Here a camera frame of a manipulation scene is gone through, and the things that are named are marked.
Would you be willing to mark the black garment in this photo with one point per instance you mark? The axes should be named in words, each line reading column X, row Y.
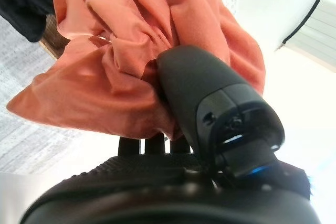
column 26, row 1

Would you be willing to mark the orange garment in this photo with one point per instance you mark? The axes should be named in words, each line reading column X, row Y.
column 110, row 64

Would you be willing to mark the grey striped area rug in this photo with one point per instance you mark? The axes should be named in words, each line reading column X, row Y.
column 23, row 77

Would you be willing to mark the white curtain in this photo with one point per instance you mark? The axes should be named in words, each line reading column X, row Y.
column 320, row 32

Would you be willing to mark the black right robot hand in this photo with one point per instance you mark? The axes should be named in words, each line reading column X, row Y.
column 199, row 82

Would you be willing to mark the woven wicker basket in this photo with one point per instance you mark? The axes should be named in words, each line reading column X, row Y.
column 53, row 40

